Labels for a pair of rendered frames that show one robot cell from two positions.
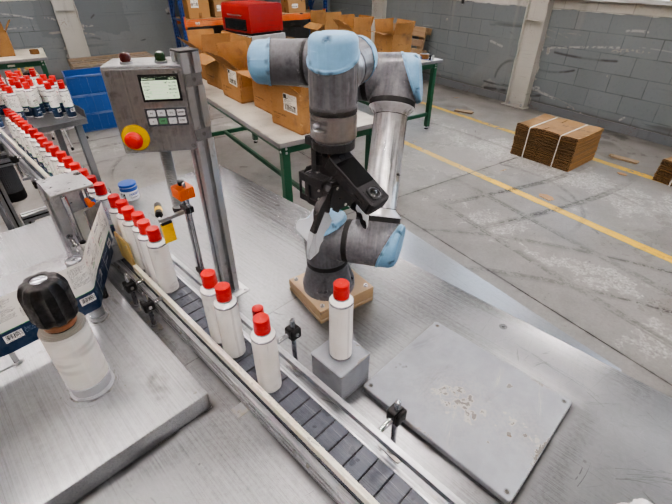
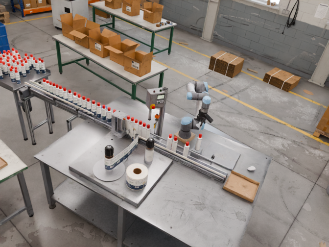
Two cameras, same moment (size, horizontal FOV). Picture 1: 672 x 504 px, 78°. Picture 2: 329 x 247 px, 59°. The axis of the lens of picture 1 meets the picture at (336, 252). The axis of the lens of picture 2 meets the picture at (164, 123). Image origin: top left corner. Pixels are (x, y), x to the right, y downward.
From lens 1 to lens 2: 228 cm
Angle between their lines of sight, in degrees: 17
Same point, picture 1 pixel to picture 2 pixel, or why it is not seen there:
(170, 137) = (159, 105)
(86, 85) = not seen: outside the picture
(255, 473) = (188, 172)
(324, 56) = (207, 102)
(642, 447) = (252, 160)
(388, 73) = (201, 87)
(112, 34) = not seen: outside the picture
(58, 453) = (152, 172)
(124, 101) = (152, 99)
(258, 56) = (190, 96)
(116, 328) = (142, 150)
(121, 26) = not seen: outside the picture
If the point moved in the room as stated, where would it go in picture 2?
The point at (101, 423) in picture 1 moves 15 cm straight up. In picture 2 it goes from (156, 167) to (158, 156)
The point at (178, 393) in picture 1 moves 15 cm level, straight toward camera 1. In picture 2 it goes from (167, 160) to (178, 168)
